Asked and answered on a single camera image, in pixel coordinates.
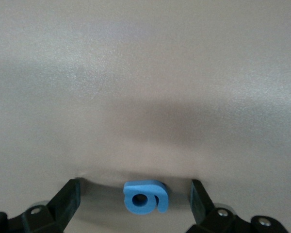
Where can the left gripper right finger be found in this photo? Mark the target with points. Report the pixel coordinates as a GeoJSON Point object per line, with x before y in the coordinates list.
{"type": "Point", "coordinates": [203, 211]}

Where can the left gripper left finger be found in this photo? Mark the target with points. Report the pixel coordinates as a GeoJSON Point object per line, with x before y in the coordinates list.
{"type": "Point", "coordinates": [63, 206]}

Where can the blue foam digit nine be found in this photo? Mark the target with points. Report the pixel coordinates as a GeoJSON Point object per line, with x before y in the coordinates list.
{"type": "Point", "coordinates": [135, 188]}

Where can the large table cover mat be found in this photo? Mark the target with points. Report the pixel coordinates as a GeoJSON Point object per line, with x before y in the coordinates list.
{"type": "Point", "coordinates": [145, 85]}

